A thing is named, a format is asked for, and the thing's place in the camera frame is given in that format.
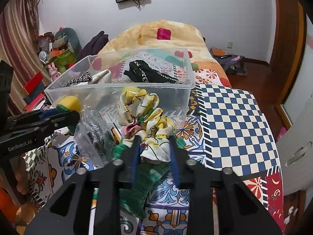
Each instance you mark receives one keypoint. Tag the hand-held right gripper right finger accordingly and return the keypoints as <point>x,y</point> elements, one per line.
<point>174,162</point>

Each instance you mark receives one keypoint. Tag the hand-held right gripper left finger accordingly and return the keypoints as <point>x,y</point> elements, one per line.
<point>135,155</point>

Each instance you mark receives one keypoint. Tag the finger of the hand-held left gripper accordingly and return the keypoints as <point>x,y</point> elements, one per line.
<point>66,119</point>
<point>49,113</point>

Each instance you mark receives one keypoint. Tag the yellow and green sock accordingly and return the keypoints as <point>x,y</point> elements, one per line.
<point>71,104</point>

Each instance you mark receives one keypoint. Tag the yellow floral silk scarf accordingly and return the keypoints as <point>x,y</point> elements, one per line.
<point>146,117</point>

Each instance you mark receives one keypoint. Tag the clear plastic storage bin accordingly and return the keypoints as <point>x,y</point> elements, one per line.
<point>117,90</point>

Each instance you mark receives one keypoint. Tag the green knit sock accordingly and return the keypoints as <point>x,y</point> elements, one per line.
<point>144,178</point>

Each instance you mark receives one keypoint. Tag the red flat box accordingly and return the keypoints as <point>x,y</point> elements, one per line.
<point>34,83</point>

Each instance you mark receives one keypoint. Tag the clear plastic bag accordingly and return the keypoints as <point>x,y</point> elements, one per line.
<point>95,137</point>

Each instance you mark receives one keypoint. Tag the pink bunny toy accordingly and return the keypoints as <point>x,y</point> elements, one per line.
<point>54,72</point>

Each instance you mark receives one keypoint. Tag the white cloth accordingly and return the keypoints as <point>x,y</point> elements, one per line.
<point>101,77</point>

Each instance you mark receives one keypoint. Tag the green gift box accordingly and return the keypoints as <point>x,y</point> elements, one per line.
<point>64,58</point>

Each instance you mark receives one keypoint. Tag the patchwork printed bed sheet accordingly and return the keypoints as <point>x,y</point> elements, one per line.
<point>232,132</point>

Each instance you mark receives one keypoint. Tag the dark purple clothing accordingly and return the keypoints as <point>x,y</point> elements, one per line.
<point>94,45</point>

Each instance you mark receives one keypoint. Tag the striped brown curtain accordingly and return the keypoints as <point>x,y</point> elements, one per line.
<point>17,36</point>

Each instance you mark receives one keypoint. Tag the orange fleece blanket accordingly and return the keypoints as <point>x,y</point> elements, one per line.
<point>151,35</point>

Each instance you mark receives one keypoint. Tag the white wardrobe door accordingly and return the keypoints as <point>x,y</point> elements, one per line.
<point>297,127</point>

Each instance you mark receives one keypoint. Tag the wooden door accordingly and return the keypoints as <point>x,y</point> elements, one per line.
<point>288,49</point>

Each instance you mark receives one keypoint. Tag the white wall outlet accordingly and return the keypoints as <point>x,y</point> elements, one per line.
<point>229,44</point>

